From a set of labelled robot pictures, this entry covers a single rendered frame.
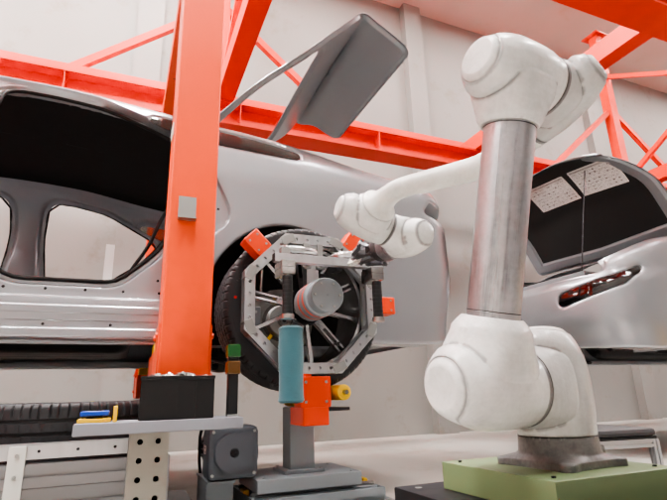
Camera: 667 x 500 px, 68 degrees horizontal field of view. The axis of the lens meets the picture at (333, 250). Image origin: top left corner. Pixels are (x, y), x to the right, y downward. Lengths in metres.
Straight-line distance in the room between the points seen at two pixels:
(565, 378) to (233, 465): 1.19
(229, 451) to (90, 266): 4.08
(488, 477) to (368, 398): 5.18
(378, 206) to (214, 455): 1.04
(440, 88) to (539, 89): 7.43
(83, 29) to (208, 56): 4.93
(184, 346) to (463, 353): 1.02
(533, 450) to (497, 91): 0.70
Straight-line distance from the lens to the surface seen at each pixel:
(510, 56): 1.01
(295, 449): 2.03
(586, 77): 1.16
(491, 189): 0.98
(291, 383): 1.72
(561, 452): 1.10
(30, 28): 6.97
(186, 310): 1.71
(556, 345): 1.10
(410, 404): 6.50
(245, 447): 1.88
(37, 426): 1.89
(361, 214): 1.33
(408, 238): 1.38
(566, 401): 1.08
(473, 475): 1.12
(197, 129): 1.93
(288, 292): 1.65
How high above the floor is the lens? 0.50
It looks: 16 degrees up
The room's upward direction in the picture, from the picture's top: 2 degrees counter-clockwise
